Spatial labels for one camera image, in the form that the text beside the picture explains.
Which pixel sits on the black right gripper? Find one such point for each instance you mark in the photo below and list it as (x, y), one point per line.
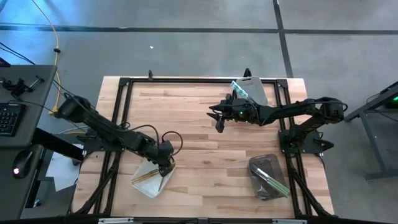
(242, 112)

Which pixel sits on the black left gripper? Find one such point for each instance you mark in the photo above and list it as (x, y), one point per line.
(160, 152)

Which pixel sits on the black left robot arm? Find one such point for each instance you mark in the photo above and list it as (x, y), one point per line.
(102, 127)

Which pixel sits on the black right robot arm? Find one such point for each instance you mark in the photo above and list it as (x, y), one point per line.
(295, 109)

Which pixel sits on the white rectangular tray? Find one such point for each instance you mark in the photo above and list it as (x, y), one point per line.
(149, 190)

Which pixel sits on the white plastic bin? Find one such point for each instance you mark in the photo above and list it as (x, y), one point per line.
(256, 88)

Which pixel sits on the black table edge clamp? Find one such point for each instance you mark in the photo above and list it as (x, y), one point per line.
(150, 74)
(247, 73)

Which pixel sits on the dark clear plastic bin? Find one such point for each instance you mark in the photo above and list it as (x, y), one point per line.
(270, 160)

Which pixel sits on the white paper sheet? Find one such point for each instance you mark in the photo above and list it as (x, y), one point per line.
(62, 174)

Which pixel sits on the black desk crossbar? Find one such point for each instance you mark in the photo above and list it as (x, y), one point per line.
(56, 143)

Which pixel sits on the black computer mouse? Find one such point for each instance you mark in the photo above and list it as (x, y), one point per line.
(21, 165)

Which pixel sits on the grey desk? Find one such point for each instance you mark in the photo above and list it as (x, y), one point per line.
(31, 109)

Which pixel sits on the black backlit keyboard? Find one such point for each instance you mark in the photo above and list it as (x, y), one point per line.
(9, 119)

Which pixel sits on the black clamp tool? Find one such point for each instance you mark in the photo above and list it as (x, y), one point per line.
(17, 87)

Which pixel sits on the black metal table frame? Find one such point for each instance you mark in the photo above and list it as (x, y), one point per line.
(186, 80)

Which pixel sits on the white bracket plate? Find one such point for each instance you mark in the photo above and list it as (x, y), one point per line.
(115, 221)
(289, 221)

